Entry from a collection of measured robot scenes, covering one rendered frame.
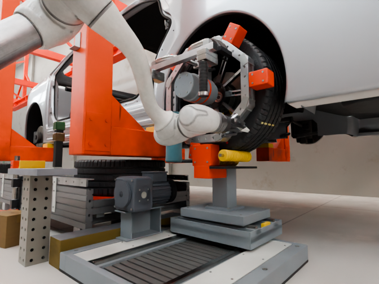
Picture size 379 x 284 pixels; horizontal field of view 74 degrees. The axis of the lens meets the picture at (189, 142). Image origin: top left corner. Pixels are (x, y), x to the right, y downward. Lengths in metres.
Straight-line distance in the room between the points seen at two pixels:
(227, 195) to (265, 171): 3.68
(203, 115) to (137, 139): 0.73
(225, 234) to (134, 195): 0.47
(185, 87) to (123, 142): 0.51
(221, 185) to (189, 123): 0.61
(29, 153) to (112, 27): 2.62
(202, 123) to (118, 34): 0.39
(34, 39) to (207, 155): 0.84
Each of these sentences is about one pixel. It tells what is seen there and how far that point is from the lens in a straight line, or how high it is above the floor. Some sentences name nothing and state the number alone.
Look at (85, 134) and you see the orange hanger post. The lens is 1.38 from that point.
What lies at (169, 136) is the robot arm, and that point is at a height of 0.58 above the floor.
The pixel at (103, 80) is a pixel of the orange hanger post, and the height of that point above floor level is 0.92.
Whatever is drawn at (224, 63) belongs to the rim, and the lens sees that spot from 1.45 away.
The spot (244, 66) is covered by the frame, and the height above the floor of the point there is 0.92.
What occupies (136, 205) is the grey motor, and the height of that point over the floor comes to 0.27.
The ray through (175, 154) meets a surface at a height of 0.52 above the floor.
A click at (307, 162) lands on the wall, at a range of 4.80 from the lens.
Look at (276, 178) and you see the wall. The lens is 4.97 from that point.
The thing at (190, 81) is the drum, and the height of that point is 0.85.
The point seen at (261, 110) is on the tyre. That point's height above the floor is 0.72.
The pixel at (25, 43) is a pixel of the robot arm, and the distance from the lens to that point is 0.88.
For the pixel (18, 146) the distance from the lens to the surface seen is 3.27.
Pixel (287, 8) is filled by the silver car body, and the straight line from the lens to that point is 1.38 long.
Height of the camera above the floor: 0.46
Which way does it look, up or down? 6 degrees up
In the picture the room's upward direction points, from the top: straight up
